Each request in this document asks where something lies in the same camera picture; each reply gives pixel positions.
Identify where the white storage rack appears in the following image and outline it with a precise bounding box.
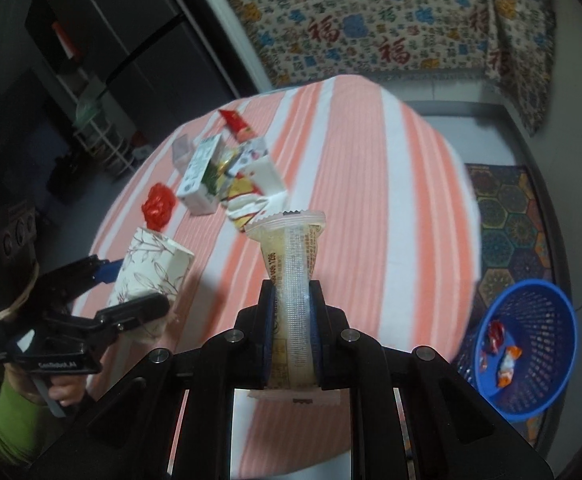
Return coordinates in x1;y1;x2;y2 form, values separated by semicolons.
73;95;134;178

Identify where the narrow patterned cloth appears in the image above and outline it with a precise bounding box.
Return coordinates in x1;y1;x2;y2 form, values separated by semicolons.
481;0;558;136

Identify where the open shelf unit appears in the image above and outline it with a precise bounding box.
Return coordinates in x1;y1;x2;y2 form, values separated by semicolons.
23;0;96;111

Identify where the orange striped tablecloth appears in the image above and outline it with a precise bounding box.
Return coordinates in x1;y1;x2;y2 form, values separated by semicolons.
87;74;482;461

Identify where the clear plastic cup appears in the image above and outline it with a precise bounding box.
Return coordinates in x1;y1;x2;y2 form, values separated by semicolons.
171;135;194;168

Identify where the clear pastry wrapper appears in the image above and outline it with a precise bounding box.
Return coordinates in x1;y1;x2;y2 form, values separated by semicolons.
243;209;342;403

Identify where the orange snack packet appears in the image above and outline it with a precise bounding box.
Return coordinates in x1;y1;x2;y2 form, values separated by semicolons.
496;345;522;388

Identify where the floral paper box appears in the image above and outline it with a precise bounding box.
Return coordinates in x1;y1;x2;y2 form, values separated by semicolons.
108;226;195;343

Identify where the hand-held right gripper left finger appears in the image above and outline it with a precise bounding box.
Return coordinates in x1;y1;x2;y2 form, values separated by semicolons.
26;280;278;480

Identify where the yellow white wrapper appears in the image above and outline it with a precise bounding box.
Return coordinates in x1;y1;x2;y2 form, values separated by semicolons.
223;175;284;233

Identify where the large patterned cloth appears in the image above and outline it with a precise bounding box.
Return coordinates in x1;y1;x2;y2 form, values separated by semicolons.
221;0;502;88

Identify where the white green drink carton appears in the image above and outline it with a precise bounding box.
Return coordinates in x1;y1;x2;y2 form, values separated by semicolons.
177;135;226;216

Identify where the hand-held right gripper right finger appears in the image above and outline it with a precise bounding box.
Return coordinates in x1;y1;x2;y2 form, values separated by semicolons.
311;280;556;480

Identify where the orange hanging cloth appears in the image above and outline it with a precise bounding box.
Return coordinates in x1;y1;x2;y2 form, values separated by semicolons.
51;22;82;61

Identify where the white carton with purple print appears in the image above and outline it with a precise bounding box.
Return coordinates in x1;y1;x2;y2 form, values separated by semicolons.
238;137;286;201

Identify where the colourful hexagon rug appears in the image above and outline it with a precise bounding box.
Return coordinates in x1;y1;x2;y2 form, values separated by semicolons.
453;162;556;451

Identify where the red snack packet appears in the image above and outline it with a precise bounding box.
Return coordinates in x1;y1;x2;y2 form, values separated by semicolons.
219;109;256;142

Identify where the blue plastic basket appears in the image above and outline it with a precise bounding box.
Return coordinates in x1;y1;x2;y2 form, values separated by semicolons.
453;280;578;423

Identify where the grey refrigerator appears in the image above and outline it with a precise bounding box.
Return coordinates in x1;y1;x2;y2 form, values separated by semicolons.
41;0;236;126

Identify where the person's left hand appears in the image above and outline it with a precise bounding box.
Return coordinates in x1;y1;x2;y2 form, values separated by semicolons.
3;360;89;408

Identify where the red wrapper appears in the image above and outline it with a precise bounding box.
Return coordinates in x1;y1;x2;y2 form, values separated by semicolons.
142;183;176;231

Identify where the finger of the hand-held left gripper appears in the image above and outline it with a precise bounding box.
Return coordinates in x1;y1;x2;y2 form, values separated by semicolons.
36;255;122;306
71;292;170;346

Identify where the person's left forearm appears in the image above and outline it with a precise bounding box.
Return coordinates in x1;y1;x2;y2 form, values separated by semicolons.
0;380;52;466

